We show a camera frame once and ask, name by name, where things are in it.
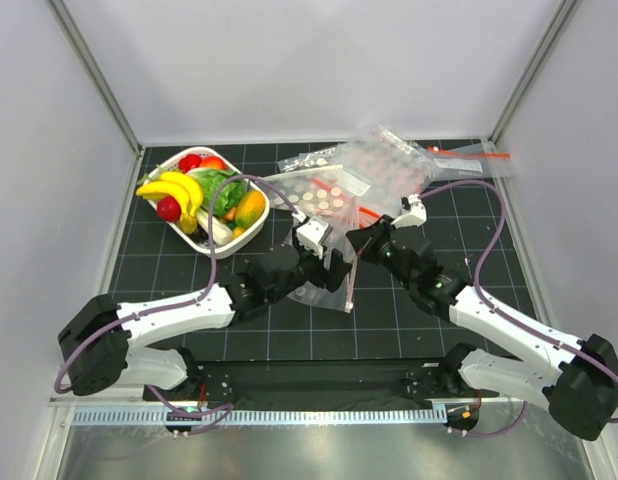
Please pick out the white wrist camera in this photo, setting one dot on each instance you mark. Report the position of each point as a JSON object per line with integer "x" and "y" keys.
{"x": 310, "y": 233}
{"x": 413, "y": 212}

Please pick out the white plastic basket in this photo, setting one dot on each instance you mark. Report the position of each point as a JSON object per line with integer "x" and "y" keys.
{"x": 222, "y": 190}

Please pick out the red strawberry back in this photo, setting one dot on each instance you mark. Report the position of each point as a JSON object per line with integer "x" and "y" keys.
{"x": 189, "y": 162}

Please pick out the right aluminium frame post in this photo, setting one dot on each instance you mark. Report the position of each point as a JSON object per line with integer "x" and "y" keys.
{"x": 540, "y": 56}

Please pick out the pile of red-dotted bags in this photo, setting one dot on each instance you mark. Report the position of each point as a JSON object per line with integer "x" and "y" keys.
{"x": 381, "y": 169}

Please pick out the clear bag orange zipper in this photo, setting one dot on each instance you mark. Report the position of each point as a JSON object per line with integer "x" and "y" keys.
{"x": 469, "y": 162}

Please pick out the slotted aluminium cable duct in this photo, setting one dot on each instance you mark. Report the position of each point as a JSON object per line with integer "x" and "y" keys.
{"x": 162, "y": 416}

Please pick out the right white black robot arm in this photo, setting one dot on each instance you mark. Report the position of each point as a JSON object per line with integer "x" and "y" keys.
{"x": 574, "y": 380}

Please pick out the aluminium frame post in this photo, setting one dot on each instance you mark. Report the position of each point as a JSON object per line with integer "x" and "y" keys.
{"x": 540, "y": 56}
{"x": 85, "y": 56}

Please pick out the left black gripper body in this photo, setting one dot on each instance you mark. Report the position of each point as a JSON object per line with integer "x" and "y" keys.
{"x": 311, "y": 268}

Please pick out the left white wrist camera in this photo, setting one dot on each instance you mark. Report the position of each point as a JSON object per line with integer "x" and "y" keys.
{"x": 310, "y": 233}

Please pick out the white leek stalk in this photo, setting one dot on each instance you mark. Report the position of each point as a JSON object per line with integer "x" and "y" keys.
{"x": 218, "y": 232}

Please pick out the left aluminium frame post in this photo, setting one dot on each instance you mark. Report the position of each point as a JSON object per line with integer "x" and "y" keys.
{"x": 85, "y": 56}

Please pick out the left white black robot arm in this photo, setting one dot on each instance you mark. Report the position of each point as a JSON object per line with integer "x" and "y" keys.
{"x": 108, "y": 343}

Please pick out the small orange carrot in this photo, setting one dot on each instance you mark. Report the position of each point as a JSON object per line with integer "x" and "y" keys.
{"x": 231, "y": 214}

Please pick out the red orange tomato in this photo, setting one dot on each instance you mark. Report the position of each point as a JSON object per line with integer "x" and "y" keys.
{"x": 212, "y": 162}

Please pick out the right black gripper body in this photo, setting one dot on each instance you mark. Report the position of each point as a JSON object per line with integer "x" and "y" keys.
{"x": 385, "y": 256}

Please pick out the clear pink-dotted zip bag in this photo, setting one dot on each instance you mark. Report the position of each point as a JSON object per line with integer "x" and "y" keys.
{"x": 329, "y": 261}

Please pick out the yellow banana bunch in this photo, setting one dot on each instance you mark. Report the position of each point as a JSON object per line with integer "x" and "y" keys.
{"x": 183, "y": 188}

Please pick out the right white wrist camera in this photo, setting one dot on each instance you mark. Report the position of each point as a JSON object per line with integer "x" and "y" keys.
{"x": 413, "y": 212}

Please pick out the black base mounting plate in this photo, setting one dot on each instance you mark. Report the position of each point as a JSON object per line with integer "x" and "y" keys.
{"x": 323, "y": 385}

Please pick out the red apple front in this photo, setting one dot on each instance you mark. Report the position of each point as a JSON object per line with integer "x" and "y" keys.
{"x": 168, "y": 209}

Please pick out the clear white-dotted zip bag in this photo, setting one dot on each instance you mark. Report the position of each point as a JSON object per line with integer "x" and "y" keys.
{"x": 324, "y": 190}

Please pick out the orange green mango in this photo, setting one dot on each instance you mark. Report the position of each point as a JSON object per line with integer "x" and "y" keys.
{"x": 250, "y": 208}

